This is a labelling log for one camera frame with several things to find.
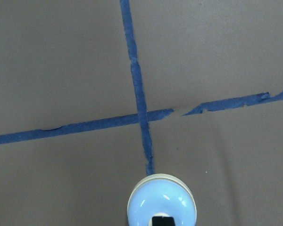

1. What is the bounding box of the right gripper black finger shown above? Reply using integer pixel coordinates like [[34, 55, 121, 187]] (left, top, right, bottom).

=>
[[151, 216, 175, 226]]

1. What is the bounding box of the blue and cream bell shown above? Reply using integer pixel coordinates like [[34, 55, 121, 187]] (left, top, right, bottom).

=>
[[127, 174, 197, 226]]

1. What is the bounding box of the brown paper table cover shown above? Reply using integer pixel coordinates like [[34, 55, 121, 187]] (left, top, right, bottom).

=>
[[0, 0, 283, 226]]

